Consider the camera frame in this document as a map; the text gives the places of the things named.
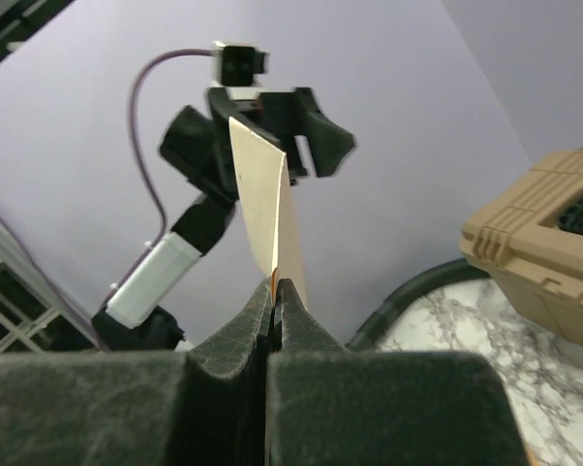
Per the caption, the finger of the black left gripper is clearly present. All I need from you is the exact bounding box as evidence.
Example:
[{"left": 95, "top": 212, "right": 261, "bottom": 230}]
[{"left": 303, "top": 106, "right": 356, "bottom": 178}]

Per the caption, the tan plastic toolbox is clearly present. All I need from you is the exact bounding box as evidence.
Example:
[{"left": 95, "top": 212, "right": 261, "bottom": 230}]
[{"left": 460, "top": 149, "right": 583, "bottom": 348}]

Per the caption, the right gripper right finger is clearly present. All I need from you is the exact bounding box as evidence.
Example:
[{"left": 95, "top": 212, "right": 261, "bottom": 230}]
[{"left": 266, "top": 279, "right": 530, "bottom": 465}]

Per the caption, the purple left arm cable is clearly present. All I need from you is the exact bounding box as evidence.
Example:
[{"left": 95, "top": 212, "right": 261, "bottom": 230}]
[{"left": 0, "top": 48, "right": 215, "bottom": 350}]

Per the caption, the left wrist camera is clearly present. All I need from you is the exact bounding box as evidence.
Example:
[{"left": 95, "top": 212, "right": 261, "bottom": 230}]
[{"left": 212, "top": 41, "right": 269, "bottom": 87}]

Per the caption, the black corrugated hose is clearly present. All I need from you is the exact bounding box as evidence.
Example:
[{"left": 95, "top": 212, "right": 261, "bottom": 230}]
[{"left": 344, "top": 257, "right": 492, "bottom": 351}]

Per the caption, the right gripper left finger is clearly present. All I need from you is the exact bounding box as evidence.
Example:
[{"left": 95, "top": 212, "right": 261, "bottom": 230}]
[{"left": 0, "top": 283, "right": 271, "bottom": 465}]

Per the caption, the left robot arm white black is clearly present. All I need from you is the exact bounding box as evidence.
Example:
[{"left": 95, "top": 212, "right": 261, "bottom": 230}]
[{"left": 92, "top": 87, "right": 356, "bottom": 350}]

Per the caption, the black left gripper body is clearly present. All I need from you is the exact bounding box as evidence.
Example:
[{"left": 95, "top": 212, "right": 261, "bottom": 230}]
[{"left": 206, "top": 86, "right": 308, "bottom": 178}]

